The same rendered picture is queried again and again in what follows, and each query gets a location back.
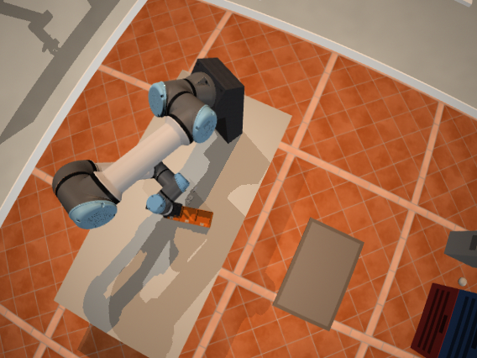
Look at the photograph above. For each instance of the orange rack of bins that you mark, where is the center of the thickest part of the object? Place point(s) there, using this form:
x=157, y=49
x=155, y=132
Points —
x=188, y=215

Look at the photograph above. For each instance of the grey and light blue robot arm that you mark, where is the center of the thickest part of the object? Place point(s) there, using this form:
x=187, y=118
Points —
x=91, y=205

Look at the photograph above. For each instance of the grey domino tile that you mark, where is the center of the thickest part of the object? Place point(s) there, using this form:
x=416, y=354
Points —
x=189, y=199

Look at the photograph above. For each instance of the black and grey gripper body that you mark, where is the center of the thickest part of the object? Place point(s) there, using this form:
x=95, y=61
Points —
x=174, y=210

